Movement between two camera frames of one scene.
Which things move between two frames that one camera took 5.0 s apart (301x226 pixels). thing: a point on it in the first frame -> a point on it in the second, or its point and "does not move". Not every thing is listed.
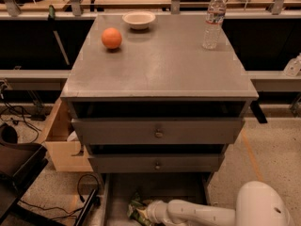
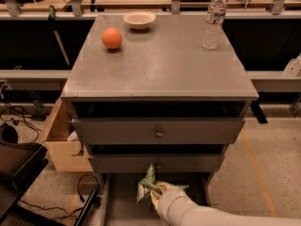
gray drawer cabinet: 156,108 does not move
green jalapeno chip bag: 133,211 -> 148,184
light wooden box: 67,155 does not move
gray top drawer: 159,130 does not move
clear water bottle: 215,13 does not move
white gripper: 155,211 -> 165,199
